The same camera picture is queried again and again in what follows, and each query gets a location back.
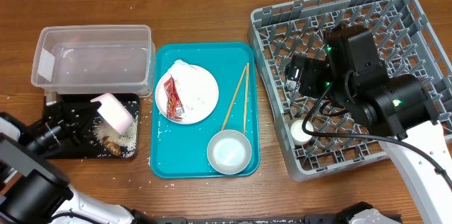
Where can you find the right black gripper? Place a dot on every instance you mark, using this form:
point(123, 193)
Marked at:
point(308, 75)

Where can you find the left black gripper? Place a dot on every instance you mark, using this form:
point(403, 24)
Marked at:
point(83, 124)

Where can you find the small pink bowl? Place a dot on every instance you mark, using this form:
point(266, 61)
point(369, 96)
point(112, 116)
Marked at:
point(114, 113)

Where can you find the white paper cup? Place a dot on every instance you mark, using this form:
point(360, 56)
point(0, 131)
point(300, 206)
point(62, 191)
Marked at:
point(299, 137)

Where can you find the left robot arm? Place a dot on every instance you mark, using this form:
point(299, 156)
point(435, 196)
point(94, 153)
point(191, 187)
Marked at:
point(43, 193)

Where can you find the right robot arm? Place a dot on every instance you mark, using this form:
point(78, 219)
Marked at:
point(398, 112)

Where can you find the grey dishwasher rack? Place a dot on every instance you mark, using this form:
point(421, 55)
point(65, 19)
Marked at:
point(404, 39)

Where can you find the spilled white rice pile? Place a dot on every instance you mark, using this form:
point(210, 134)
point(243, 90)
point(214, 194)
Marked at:
point(127, 141)

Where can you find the black plastic tray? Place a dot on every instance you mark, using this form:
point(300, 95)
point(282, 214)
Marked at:
point(88, 148)

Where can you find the brown food scrap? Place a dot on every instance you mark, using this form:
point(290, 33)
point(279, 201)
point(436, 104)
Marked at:
point(111, 146)

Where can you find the clear plastic bin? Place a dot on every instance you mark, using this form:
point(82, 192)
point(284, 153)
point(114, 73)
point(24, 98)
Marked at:
point(92, 59)

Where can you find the right wooden chopstick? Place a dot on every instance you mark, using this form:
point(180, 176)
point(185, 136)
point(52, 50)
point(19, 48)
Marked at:
point(246, 92)

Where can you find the wooden chopstick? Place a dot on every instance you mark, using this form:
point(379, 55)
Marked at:
point(233, 99)
point(246, 92)

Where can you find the left wooden chopstick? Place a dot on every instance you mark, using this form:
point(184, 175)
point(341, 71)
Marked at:
point(233, 99)

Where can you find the red snack wrapper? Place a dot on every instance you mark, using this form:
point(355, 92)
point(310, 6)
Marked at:
point(175, 108)

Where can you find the teal serving tray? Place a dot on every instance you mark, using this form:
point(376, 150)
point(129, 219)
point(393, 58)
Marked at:
point(179, 151)

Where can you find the crumpled white napkin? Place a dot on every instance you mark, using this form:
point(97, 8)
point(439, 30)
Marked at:
point(183, 74)

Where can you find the grey metal bowl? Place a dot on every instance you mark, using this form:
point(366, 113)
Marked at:
point(229, 152)

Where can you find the large white plate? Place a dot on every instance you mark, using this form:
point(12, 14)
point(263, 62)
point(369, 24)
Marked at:
point(199, 100)

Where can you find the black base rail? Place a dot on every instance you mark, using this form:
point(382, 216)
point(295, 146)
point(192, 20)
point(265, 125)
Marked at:
point(361, 212)

